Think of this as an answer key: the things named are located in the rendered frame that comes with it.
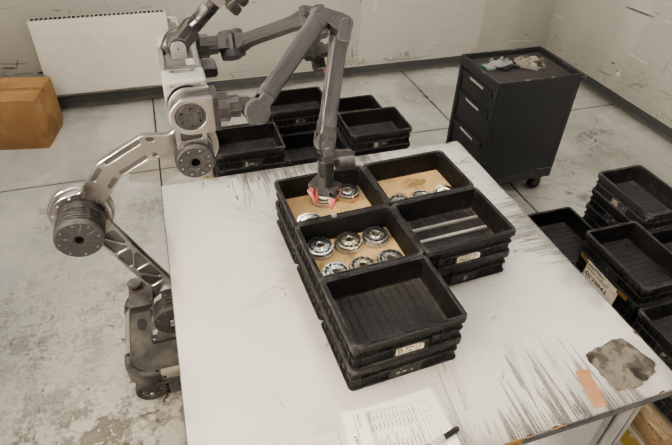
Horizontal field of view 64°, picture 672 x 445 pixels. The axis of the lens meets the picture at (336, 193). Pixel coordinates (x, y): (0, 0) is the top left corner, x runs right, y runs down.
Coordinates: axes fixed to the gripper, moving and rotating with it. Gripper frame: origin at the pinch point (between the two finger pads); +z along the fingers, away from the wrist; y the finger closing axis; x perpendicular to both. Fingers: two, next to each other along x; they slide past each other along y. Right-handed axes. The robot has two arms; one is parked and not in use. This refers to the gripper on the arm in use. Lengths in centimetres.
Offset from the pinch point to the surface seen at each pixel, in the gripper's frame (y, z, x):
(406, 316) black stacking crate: -39.4, 23.1, 15.3
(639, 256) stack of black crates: -123, 56, -99
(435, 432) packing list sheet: -60, 36, 43
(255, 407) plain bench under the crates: -7, 36, 60
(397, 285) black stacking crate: -31.8, 23.2, 3.3
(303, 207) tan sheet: 19.1, 23.4, -20.5
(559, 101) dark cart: -67, 33, -201
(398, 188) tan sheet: -12, 23, -52
